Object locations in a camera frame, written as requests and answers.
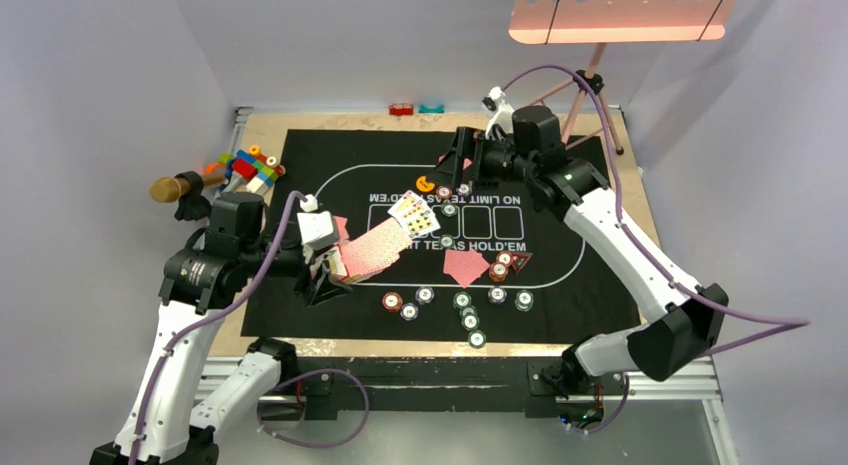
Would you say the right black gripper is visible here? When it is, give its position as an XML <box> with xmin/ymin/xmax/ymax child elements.
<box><xmin>426</xmin><ymin>125</ymin><xmax>537</xmax><ymax>191</ymax></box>

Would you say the red playing card box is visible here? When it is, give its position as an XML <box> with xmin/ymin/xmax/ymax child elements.
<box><xmin>317</xmin><ymin>246</ymin><xmax>349</xmax><ymax>283</ymax></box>

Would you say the orange big blind button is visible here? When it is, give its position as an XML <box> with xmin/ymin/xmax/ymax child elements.
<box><xmin>415</xmin><ymin>175</ymin><xmax>436</xmax><ymax>193</ymax></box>

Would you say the single green chip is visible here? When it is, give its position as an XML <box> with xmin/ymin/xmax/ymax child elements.
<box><xmin>440</xmin><ymin>203</ymin><xmax>458</xmax><ymax>217</ymax></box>
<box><xmin>439</xmin><ymin>234</ymin><xmax>456</xmax><ymax>250</ymax></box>

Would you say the red backed card deck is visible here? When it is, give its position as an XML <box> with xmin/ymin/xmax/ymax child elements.
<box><xmin>340</xmin><ymin>218</ymin><xmax>412</xmax><ymax>283</ymax></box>

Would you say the face up diamonds card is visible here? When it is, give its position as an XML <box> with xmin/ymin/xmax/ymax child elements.
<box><xmin>388</xmin><ymin>190</ymin><xmax>424</xmax><ymax>224</ymax></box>

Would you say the red poker chip stack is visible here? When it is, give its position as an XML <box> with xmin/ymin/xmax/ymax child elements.
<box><xmin>381</xmin><ymin>291</ymin><xmax>404</xmax><ymax>313</ymax></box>

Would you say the blue poker chip stack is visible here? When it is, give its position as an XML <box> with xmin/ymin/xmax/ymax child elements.
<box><xmin>415</xmin><ymin>286</ymin><xmax>435</xmax><ymax>305</ymax></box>

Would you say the triangular all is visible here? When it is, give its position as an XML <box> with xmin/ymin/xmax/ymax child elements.
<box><xmin>510</xmin><ymin>252</ymin><xmax>533</xmax><ymax>273</ymax></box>

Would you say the small red chip stack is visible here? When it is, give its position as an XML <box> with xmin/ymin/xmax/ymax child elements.
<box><xmin>488</xmin><ymin>262</ymin><xmax>509</xmax><ymax>283</ymax></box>

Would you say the small green chip stack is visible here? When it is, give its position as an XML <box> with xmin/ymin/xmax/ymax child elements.
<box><xmin>514</xmin><ymin>290</ymin><xmax>535</xmax><ymax>312</ymax></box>

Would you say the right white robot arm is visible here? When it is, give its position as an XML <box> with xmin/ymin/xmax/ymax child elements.
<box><xmin>426</xmin><ymin>105</ymin><xmax>728</xmax><ymax>393</ymax></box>

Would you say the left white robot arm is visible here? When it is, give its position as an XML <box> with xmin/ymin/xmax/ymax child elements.
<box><xmin>89</xmin><ymin>191</ymin><xmax>347</xmax><ymax>464</ymax></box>

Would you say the teal toy block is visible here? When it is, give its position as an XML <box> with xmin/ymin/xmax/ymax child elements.
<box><xmin>418</xmin><ymin>103</ymin><xmax>445</xmax><ymax>114</ymax></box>

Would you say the red toy block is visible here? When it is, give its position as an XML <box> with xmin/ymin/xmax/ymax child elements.
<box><xmin>388</xmin><ymin>102</ymin><xmax>415</xmax><ymax>116</ymax></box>

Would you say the black poker table mat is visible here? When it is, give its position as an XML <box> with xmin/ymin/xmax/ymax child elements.
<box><xmin>241</xmin><ymin>130</ymin><xmax>640</xmax><ymax>344</ymax></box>

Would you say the green poker chip stack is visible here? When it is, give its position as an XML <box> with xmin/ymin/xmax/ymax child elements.
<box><xmin>452</xmin><ymin>291</ymin><xmax>472</xmax><ymax>311</ymax></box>

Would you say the colourful toy block vehicle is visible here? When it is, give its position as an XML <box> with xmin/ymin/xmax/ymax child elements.
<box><xmin>203</xmin><ymin>145</ymin><xmax>286</xmax><ymax>195</ymax></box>

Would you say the pink tripod stand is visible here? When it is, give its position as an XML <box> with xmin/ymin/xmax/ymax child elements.
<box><xmin>527</xmin><ymin>43</ymin><xmax>624</xmax><ymax>155</ymax></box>

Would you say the pink perforated panel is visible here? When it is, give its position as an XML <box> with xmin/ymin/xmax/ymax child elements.
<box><xmin>509</xmin><ymin>0</ymin><xmax>738</xmax><ymax>44</ymax></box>

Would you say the gold microphone head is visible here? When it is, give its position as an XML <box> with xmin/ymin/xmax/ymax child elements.
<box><xmin>149</xmin><ymin>171</ymin><xmax>226</xmax><ymax>203</ymax></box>

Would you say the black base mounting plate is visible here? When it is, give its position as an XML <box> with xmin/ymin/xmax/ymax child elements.
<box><xmin>260</xmin><ymin>357</ymin><xmax>624</xmax><ymax>421</ymax></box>

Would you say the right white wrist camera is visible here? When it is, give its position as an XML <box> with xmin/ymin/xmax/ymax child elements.
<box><xmin>482</xmin><ymin>87</ymin><xmax>514</xmax><ymax>140</ymax></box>

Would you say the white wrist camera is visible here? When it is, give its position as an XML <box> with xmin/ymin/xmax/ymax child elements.
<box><xmin>482</xmin><ymin>87</ymin><xmax>514</xmax><ymax>140</ymax></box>
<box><xmin>297</xmin><ymin>211</ymin><xmax>341</xmax><ymax>250</ymax></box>

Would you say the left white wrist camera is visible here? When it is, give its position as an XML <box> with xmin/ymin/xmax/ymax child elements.
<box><xmin>297</xmin><ymin>211</ymin><xmax>341</xmax><ymax>250</ymax></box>

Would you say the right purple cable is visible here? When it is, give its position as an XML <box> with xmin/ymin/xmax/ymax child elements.
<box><xmin>500</xmin><ymin>65</ymin><xmax>811</xmax><ymax>437</ymax></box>

